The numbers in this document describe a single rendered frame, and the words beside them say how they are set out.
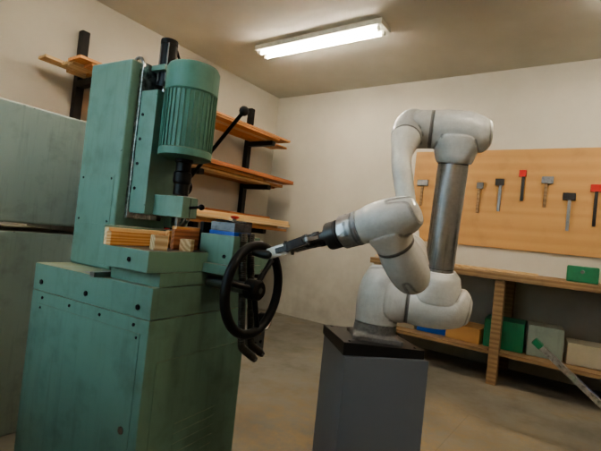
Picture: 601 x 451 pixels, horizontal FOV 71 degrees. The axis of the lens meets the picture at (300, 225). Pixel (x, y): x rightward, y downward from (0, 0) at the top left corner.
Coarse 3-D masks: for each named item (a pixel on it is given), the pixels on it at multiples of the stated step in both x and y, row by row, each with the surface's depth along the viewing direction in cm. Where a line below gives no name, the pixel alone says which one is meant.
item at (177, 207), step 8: (160, 200) 141; (168, 200) 139; (176, 200) 137; (184, 200) 136; (192, 200) 140; (160, 208) 141; (168, 208) 139; (176, 208) 137; (184, 208) 137; (168, 216) 139; (176, 216) 137; (184, 216) 137; (192, 216) 140
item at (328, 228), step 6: (330, 222) 111; (324, 228) 110; (330, 228) 109; (318, 234) 110; (324, 234) 110; (330, 234) 109; (318, 240) 110; (324, 240) 110; (330, 240) 109; (336, 240) 109; (330, 246) 110; (336, 246) 110; (342, 246) 111
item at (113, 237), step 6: (108, 234) 119; (114, 234) 120; (120, 234) 121; (126, 234) 123; (132, 234) 125; (138, 234) 127; (144, 234) 129; (150, 234) 131; (162, 234) 135; (108, 240) 119; (114, 240) 120; (120, 240) 121; (126, 240) 123; (132, 240) 125; (138, 240) 127; (144, 240) 129
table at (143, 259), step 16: (112, 256) 119; (128, 256) 115; (144, 256) 112; (160, 256) 115; (176, 256) 120; (192, 256) 126; (144, 272) 112; (160, 272) 115; (176, 272) 121; (208, 272) 128; (256, 272) 138
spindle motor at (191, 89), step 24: (168, 72) 136; (192, 72) 134; (216, 72) 139; (168, 96) 135; (192, 96) 134; (216, 96) 141; (168, 120) 134; (192, 120) 134; (168, 144) 134; (192, 144) 135
